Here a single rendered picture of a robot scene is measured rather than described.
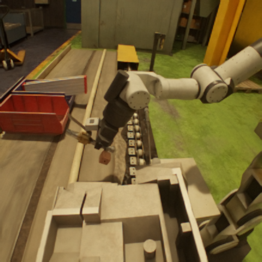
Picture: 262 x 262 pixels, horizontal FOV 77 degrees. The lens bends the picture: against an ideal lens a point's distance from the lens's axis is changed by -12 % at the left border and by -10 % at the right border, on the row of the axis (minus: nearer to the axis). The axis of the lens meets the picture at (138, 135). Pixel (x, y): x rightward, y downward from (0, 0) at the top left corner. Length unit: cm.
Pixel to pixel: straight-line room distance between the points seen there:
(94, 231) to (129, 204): 11
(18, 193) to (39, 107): 53
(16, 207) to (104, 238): 42
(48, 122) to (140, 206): 65
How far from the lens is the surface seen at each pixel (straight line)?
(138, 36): 590
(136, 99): 50
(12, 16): 754
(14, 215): 78
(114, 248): 48
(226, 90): 63
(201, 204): 76
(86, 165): 85
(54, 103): 111
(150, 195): 52
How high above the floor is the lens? 139
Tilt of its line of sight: 38 degrees down
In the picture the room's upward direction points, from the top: 9 degrees clockwise
